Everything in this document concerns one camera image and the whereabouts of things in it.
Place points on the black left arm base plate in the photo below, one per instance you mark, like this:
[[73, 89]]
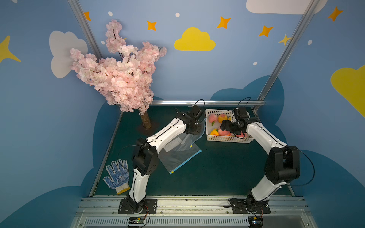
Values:
[[128, 206]]

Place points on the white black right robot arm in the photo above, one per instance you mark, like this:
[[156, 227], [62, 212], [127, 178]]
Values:
[[282, 164]]

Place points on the aluminium frame post right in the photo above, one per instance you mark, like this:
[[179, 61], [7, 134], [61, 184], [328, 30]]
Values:
[[298, 32]]

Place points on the pink peach back left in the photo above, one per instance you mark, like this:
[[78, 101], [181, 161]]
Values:
[[213, 118]]

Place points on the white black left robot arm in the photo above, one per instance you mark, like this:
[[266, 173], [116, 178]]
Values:
[[145, 158]]

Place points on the aluminium frame post left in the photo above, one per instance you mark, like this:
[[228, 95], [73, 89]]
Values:
[[83, 22]]

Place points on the orange wrinkled peach back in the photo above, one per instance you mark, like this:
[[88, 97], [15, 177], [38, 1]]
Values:
[[222, 117]]

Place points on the aluminium frame post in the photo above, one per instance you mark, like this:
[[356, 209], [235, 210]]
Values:
[[83, 22], [298, 32]]

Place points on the pink blossom artificial tree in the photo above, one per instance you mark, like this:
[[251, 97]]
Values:
[[126, 82]]

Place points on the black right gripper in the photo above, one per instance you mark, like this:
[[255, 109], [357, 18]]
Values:
[[228, 127]]

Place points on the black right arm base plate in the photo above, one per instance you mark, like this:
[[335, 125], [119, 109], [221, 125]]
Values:
[[248, 205]]

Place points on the white blue dotted work glove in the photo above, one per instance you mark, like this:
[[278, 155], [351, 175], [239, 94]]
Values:
[[118, 176]]

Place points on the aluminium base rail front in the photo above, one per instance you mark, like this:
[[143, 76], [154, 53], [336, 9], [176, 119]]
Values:
[[193, 212]]

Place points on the aluminium frame rail back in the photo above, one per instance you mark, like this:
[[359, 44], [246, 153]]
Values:
[[206, 103]]

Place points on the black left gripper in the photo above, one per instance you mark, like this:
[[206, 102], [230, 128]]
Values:
[[195, 127]]

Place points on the left green circuit board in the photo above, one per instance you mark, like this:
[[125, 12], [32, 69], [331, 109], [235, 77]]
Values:
[[136, 221]]

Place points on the clear zip-top bag blue zipper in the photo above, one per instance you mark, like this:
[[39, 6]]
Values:
[[181, 149]]

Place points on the white perforated plastic basket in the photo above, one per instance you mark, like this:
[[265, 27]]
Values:
[[233, 138]]

